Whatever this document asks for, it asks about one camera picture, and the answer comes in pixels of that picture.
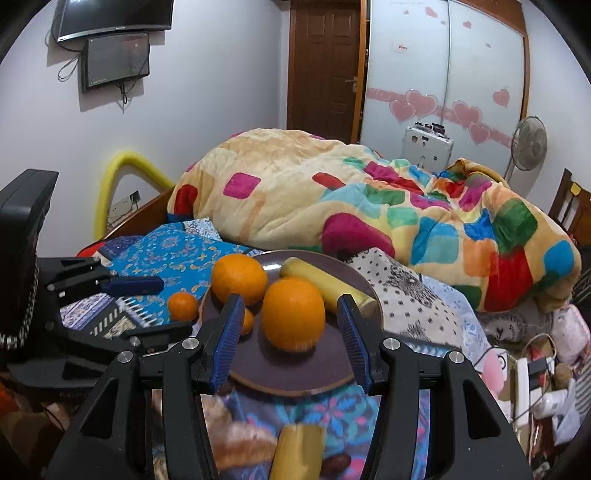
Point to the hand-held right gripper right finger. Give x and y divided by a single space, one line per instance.
353 341

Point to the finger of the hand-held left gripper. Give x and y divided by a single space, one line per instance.
157 333
138 285

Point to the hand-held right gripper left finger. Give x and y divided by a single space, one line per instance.
228 337

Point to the dark purple plate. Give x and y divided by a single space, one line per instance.
295 369

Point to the large orange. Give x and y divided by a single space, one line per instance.
293 314
238 277

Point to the small tangerine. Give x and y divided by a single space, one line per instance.
182 307
248 321

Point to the blue patterned cloth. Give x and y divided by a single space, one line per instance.
171 256

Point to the yellow banana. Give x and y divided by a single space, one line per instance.
318 281
298 452

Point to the white black-patterned pillow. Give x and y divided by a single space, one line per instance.
406 295

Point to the blue flowered blanket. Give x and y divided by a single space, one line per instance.
332 415

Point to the yellow foam tube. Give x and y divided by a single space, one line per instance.
120 161

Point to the dark brown date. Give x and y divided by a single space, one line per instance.
337 464

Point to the pink plush toy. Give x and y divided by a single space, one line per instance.
493 374

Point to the colourful checked blanket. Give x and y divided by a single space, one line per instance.
323 194

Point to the white appliance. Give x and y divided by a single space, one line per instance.
545 392

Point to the white box device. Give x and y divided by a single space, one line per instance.
427 145

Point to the pink bag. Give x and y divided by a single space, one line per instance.
572 332

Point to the brown wooden chair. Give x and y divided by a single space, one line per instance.
570 203

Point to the white standing fan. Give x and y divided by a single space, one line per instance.
531 143

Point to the brown wooden door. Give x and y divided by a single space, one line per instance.
323 69

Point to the white wardrobe with pink hearts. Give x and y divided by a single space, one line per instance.
443 60

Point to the wooden bed frame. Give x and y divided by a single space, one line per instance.
143 214

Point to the white wall socket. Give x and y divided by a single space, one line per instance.
122 205

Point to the small black wall monitor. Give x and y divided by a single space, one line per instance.
115 60

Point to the black wall television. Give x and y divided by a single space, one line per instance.
115 16

